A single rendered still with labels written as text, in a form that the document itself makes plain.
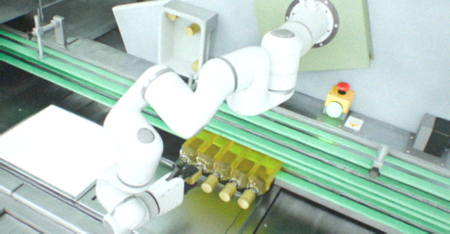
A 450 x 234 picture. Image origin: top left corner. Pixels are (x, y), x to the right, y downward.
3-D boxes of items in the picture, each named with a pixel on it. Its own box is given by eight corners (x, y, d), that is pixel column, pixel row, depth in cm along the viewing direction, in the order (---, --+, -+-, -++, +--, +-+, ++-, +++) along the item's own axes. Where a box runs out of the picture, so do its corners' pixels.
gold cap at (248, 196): (242, 189, 134) (235, 198, 131) (252, 189, 132) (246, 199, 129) (246, 199, 135) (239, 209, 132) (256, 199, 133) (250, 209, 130)
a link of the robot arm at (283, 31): (316, 21, 116) (296, 42, 103) (308, 69, 122) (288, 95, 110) (279, 13, 119) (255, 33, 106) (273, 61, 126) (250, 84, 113)
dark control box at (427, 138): (416, 133, 141) (411, 147, 134) (425, 111, 136) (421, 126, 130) (444, 143, 138) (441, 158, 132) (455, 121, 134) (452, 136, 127)
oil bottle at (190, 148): (209, 128, 162) (176, 162, 146) (211, 114, 159) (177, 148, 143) (224, 133, 160) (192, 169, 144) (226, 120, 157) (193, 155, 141)
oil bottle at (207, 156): (224, 134, 160) (192, 170, 144) (226, 121, 157) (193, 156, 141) (239, 140, 158) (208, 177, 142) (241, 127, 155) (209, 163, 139)
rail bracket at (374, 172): (375, 148, 135) (364, 175, 125) (383, 128, 131) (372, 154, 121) (389, 154, 134) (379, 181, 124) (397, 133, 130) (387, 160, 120)
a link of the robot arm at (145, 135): (188, 160, 109) (151, 116, 115) (214, 101, 94) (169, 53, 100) (131, 192, 100) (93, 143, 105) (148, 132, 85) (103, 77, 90)
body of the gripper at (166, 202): (155, 225, 128) (185, 205, 135) (156, 199, 122) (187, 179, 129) (138, 210, 132) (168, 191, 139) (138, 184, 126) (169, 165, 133)
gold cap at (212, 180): (207, 181, 139) (200, 190, 136) (209, 172, 137) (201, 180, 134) (218, 185, 138) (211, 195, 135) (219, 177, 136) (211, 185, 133)
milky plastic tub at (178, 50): (170, 56, 172) (157, 66, 165) (173, -2, 159) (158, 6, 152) (211, 71, 166) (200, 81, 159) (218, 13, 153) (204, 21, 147)
